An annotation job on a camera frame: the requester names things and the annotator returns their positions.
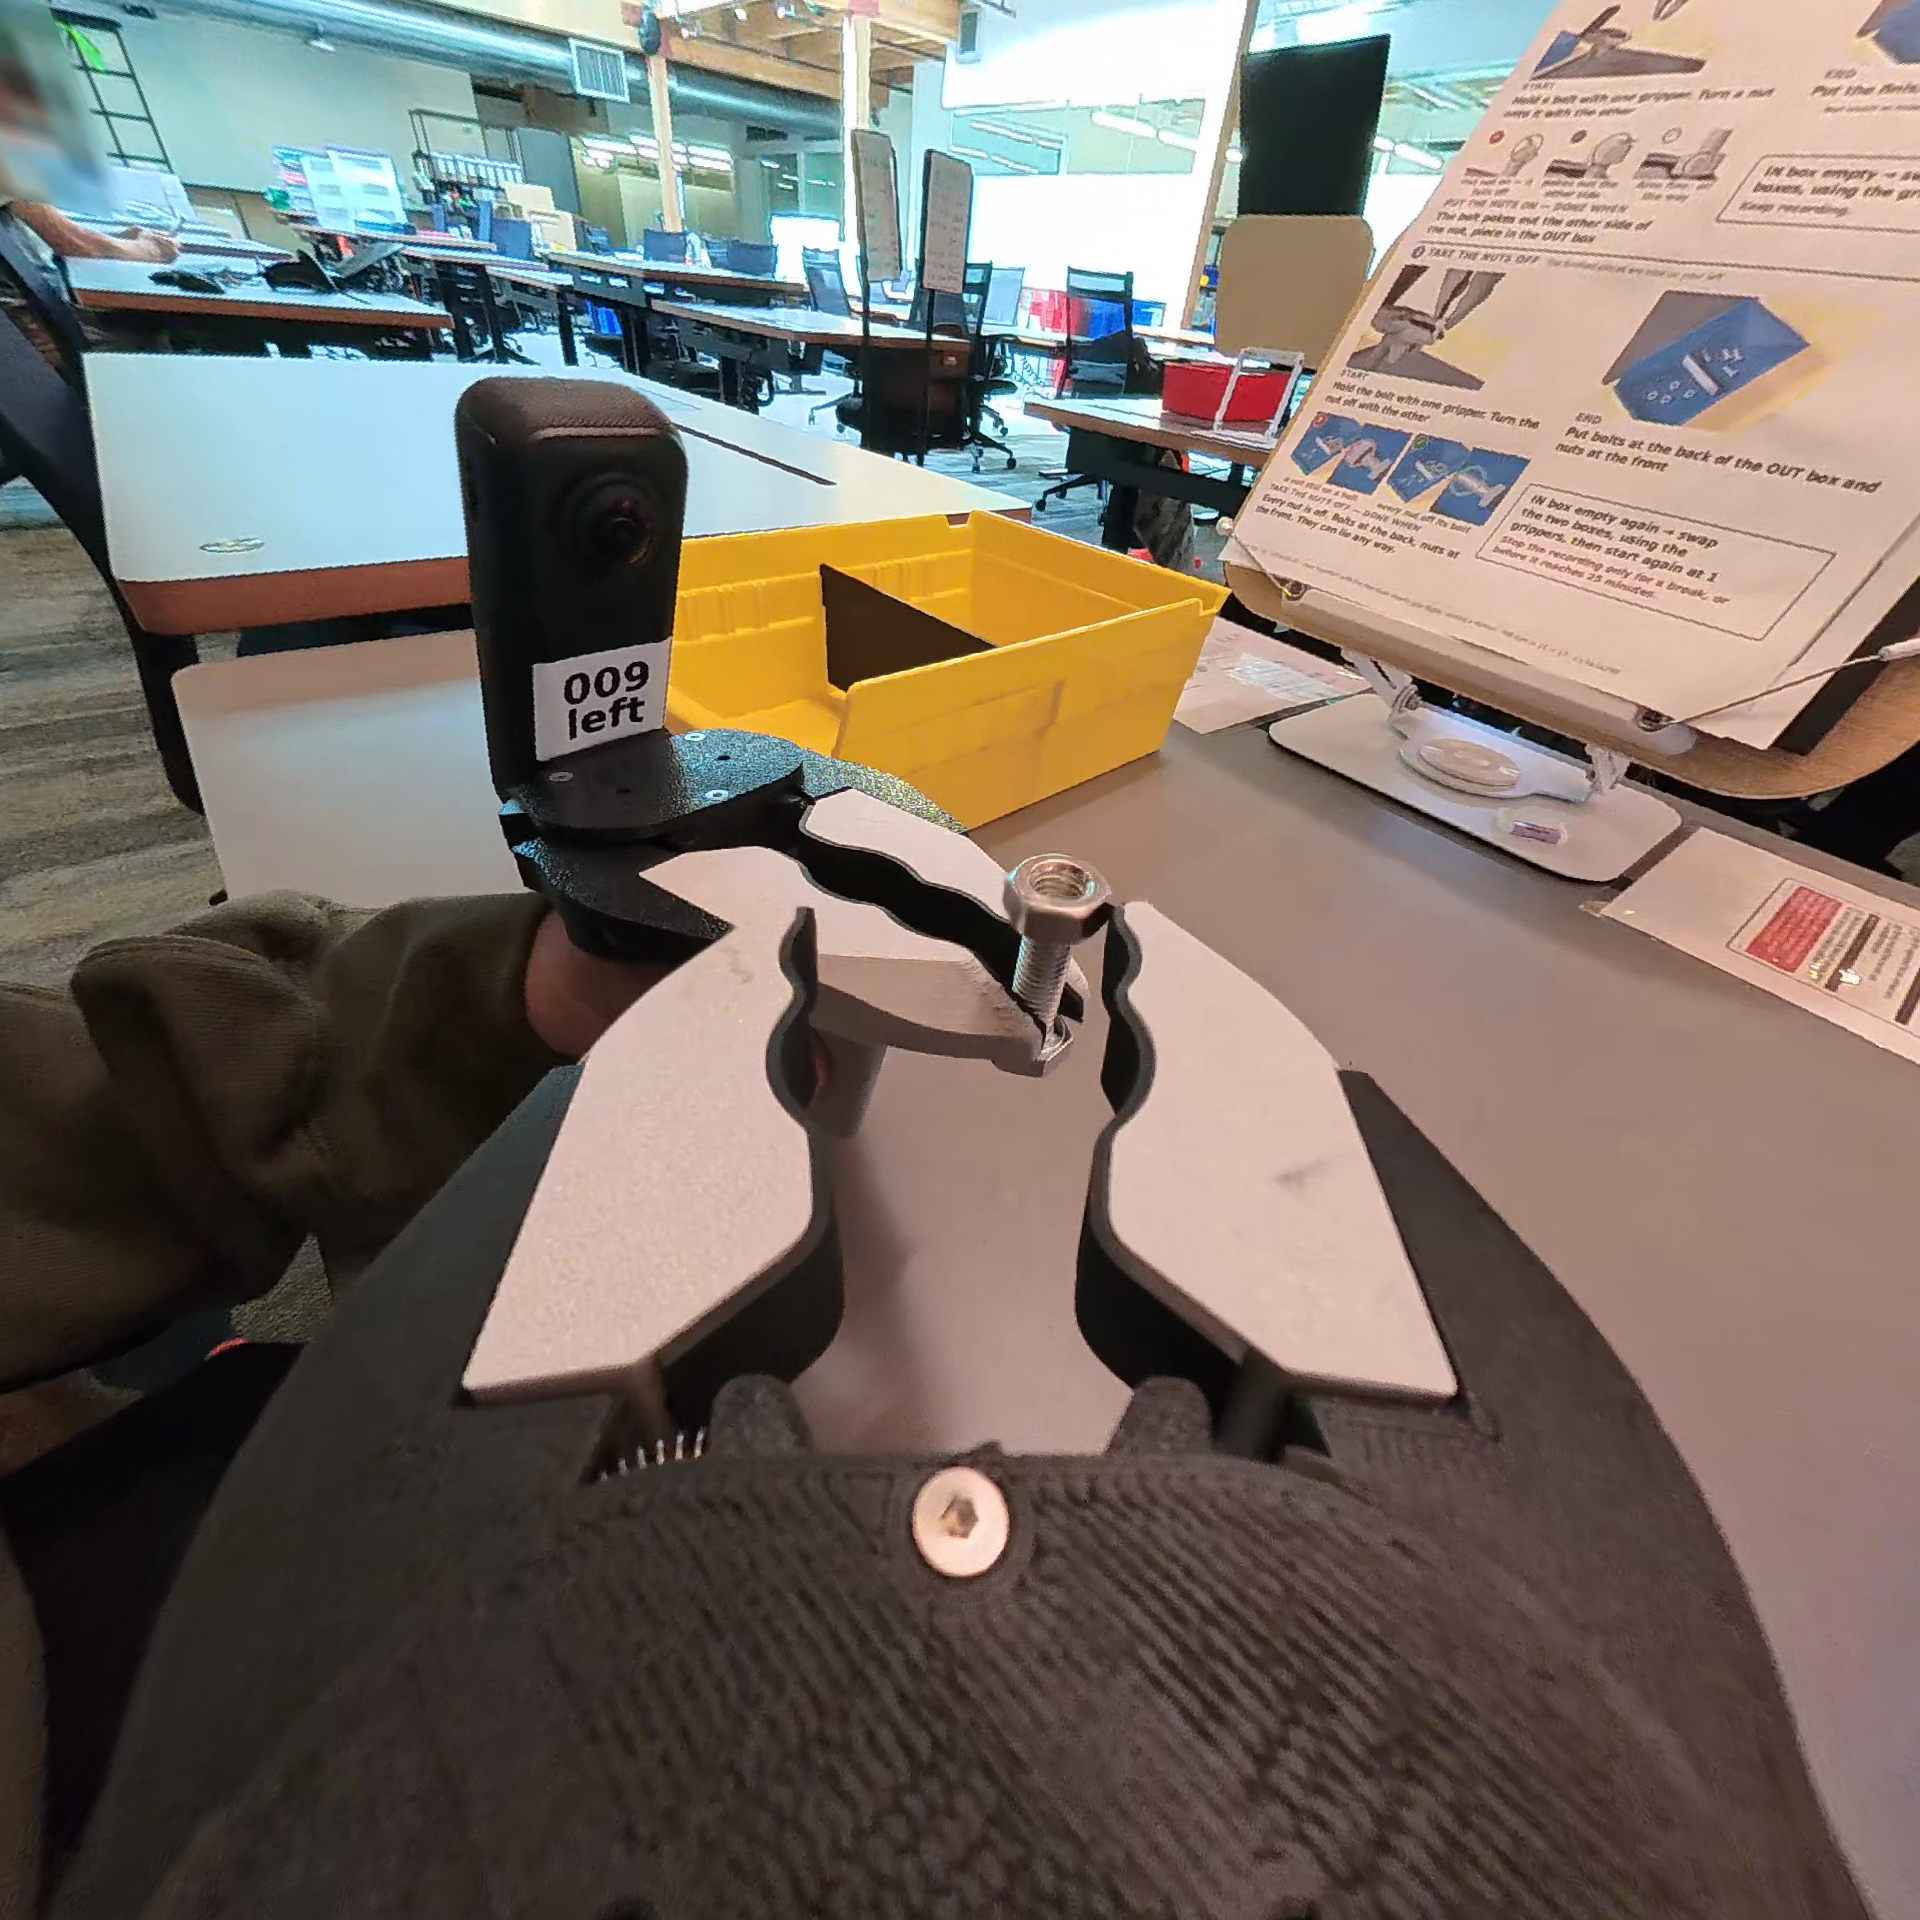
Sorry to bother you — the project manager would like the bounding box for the steel hex bolt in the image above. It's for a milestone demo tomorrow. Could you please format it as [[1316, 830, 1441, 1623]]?
[[1012, 877, 1094, 1062]]

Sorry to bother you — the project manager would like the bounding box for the grey desk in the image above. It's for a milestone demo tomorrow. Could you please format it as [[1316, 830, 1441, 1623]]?
[[779, 704, 1920, 1920]]

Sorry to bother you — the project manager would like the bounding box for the clear acrylic holder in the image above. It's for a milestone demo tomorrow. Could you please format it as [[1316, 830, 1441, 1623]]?
[[1212, 346, 1310, 438]]

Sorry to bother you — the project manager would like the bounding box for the printed instruction sheet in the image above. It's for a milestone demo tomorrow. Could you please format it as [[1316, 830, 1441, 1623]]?
[[1223, 0, 1920, 756]]

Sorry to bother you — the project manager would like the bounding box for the thin grey cable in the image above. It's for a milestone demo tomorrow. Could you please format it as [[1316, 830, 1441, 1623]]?
[[1643, 636, 1920, 741]]

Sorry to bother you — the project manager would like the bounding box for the white document stand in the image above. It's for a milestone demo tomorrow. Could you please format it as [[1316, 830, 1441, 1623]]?
[[1223, 557, 1920, 886]]

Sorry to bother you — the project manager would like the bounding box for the black office chair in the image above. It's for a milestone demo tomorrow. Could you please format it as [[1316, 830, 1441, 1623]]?
[[1035, 267, 1155, 513]]

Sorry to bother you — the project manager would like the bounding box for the black bin divider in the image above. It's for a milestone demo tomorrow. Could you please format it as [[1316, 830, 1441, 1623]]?
[[817, 563, 1000, 697]]

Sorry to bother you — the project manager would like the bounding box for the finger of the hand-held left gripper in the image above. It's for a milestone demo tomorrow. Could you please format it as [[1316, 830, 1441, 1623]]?
[[795, 789, 1091, 1040], [640, 846, 1076, 1136]]

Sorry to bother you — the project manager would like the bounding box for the beige rounded panel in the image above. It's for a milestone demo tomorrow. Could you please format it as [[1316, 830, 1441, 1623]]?
[[1208, 213, 1375, 371]]

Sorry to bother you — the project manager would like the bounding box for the steel hex nut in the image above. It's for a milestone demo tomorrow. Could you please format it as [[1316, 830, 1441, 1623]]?
[[1008, 852, 1114, 927]]

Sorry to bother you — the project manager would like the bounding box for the yellow storage bin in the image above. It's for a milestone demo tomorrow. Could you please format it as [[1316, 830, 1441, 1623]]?
[[659, 508, 1236, 838]]

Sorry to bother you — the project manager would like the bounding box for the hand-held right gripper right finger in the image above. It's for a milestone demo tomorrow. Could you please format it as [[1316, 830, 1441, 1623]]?
[[1070, 898, 1460, 1408]]

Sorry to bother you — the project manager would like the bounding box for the paper with red label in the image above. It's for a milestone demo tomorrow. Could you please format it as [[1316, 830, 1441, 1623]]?
[[1596, 827, 1920, 1072]]

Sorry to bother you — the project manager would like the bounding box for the red storage bin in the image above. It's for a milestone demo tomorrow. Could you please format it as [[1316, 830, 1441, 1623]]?
[[1163, 359, 1302, 428]]

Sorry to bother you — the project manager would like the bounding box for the person's left forearm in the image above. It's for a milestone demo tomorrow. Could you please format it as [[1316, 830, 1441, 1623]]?
[[0, 889, 592, 1392]]

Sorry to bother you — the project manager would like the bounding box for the white paper sheet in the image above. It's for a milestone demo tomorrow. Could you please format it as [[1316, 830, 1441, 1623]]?
[[1171, 615, 1369, 741]]

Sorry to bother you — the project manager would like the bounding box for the white table with orange edge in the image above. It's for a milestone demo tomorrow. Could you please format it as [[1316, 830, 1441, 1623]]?
[[83, 352, 1038, 643]]

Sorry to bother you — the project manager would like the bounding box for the person's left hand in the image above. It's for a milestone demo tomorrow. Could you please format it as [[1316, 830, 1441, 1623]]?
[[523, 908, 664, 1062]]

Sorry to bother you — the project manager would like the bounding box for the black panel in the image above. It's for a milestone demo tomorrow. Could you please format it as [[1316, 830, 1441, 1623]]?
[[1236, 33, 1397, 223]]

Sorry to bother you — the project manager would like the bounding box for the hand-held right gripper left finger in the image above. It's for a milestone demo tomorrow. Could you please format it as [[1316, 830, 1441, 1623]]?
[[462, 846, 847, 1408]]

